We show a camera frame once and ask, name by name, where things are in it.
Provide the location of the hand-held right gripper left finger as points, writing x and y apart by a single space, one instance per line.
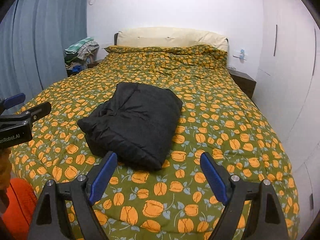
102 178

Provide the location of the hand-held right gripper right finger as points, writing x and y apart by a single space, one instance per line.
215 180

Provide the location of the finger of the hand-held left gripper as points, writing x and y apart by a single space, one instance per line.
15 100
37 110

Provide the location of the black puffer jacket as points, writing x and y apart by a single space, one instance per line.
137 125

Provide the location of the pile of folded clothes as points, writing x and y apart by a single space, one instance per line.
80 52

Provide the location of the green orange floral quilt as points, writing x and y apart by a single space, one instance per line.
212 130

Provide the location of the blue curtain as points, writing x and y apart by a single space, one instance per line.
50 42

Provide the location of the person's orange fleece clothing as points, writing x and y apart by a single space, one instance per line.
21 205

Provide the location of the dark wooden nightstand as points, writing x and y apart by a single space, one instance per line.
243 82
95 63

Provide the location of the white wardrobe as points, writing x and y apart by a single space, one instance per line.
287 55

